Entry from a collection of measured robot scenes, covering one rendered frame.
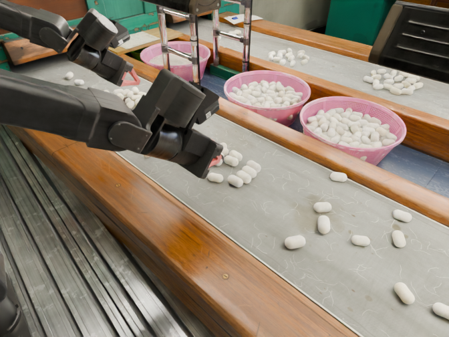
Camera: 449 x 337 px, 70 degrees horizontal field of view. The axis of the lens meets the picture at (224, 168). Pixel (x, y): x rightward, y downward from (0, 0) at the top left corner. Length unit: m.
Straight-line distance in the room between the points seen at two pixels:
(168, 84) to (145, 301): 0.37
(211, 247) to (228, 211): 0.11
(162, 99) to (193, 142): 0.09
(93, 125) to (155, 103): 0.09
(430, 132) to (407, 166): 0.11
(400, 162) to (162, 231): 0.66
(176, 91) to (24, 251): 0.47
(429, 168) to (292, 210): 0.46
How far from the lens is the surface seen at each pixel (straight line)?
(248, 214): 0.64
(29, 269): 0.75
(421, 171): 0.98
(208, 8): 0.72
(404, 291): 0.59
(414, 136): 1.04
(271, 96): 1.05
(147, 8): 1.60
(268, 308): 0.50
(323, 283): 0.57
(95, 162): 0.77
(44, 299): 0.69
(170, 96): 0.47
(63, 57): 1.49
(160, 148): 0.49
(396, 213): 0.70
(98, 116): 0.43
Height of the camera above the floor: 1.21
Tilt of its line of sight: 39 degrees down
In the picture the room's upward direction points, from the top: straight up
